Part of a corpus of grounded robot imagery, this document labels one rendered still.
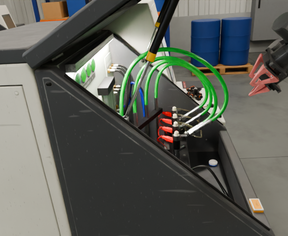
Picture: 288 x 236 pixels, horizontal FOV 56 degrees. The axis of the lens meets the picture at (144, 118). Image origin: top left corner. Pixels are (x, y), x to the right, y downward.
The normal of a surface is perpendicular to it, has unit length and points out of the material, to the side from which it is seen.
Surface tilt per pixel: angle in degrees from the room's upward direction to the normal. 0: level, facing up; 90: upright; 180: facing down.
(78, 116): 90
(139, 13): 90
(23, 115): 90
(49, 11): 90
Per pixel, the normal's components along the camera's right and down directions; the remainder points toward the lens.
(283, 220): -0.06, -0.91
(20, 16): -0.01, 0.42
